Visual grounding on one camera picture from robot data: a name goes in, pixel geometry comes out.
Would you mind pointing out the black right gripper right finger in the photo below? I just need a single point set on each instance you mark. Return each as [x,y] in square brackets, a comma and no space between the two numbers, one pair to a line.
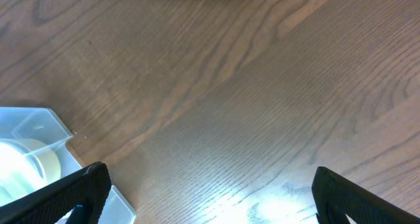
[338,200]

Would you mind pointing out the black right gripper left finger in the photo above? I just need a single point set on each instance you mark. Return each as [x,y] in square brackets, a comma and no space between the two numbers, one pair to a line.
[82,194]

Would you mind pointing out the white small bowl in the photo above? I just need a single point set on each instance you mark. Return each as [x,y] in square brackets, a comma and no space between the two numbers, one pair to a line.
[19,177]

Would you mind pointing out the clear plastic storage bin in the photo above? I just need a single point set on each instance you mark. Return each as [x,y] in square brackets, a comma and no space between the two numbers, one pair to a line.
[44,125]

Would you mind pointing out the yellow small bowl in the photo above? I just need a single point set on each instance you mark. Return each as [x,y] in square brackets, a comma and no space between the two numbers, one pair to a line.
[39,154]

